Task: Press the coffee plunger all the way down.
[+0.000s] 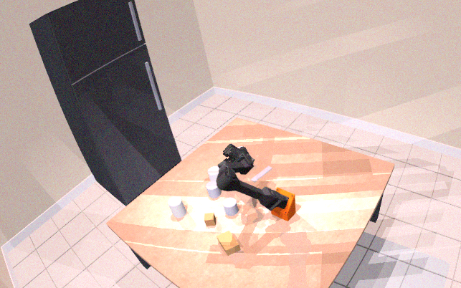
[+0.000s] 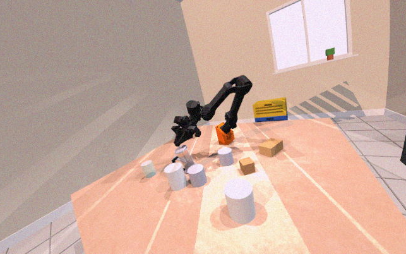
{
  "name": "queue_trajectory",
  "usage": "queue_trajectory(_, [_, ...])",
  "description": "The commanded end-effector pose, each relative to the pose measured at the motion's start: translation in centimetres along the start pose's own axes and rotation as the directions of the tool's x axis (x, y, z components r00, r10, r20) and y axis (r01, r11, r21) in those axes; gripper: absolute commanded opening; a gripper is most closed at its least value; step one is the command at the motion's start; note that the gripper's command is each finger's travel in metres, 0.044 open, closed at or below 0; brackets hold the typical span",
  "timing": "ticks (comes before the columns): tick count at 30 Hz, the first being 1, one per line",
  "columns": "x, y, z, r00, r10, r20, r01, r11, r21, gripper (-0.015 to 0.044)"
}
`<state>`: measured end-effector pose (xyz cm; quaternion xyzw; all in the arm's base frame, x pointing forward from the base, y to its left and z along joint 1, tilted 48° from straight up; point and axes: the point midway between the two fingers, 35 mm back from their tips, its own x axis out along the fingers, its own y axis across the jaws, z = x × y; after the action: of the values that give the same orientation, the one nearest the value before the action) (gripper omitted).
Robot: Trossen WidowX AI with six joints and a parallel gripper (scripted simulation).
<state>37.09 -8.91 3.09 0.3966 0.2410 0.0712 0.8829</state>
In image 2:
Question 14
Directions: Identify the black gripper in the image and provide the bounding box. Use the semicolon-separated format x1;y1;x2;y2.
171;118;201;145

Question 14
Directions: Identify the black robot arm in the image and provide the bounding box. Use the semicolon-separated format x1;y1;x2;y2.
173;75;253;134

